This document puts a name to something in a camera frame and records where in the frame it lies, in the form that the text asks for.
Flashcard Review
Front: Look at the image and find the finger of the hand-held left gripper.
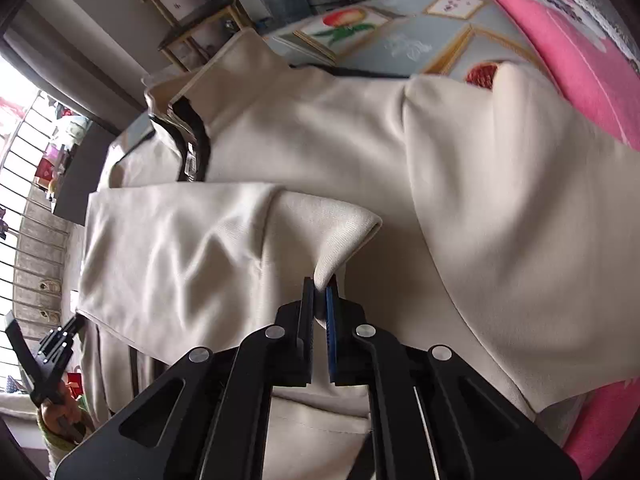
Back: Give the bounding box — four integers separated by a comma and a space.
37, 316, 87, 386
4, 311, 48, 406

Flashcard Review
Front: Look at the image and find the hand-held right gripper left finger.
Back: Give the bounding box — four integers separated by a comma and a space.
55, 277, 315, 480

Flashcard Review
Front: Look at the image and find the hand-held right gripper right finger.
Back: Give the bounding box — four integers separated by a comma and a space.
326, 275, 581, 480

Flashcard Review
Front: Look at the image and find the beige zip jacket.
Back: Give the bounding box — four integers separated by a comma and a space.
77, 27, 640, 480

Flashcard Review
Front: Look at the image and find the person's left hand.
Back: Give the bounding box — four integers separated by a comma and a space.
39, 400, 83, 436

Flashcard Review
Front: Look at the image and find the person's green clothing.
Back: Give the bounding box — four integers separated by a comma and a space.
40, 430, 93, 468

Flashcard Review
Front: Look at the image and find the metal window railing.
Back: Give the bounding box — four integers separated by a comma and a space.
0, 90, 73, 323

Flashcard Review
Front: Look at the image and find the dark flat board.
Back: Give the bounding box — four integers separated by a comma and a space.
52, 120, 123, 226

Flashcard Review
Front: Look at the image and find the grey curtain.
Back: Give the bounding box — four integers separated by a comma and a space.
5, 0, 153, 133

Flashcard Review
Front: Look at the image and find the wooden chair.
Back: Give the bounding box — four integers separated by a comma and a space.
142, 0, 256, 73

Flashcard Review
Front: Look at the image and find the black rice cooker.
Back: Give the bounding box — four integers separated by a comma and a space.
306, 0, 355, 17

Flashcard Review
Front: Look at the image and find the pink blanket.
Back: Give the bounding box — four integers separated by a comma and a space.
435, 0, 640, 480

